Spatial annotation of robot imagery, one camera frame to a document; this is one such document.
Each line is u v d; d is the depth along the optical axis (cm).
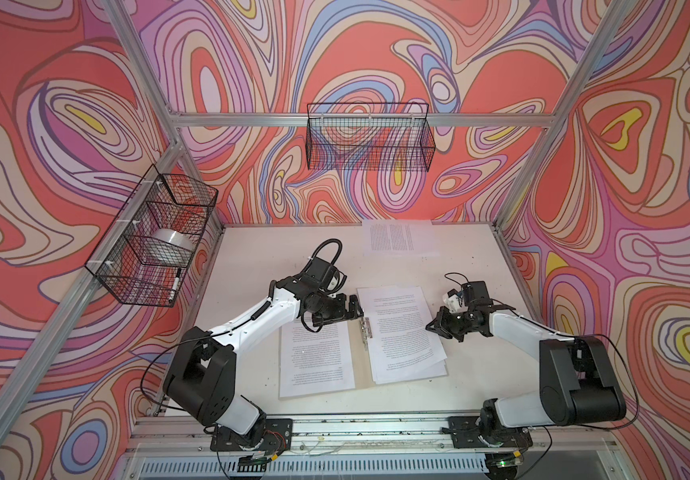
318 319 73
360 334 91
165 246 70
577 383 44
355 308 75
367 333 89
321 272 68
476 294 74
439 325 79
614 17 70
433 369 80
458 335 79
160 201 75
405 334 91
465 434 72
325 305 71
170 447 75
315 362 86
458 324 77
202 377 43
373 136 96
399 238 115
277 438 72
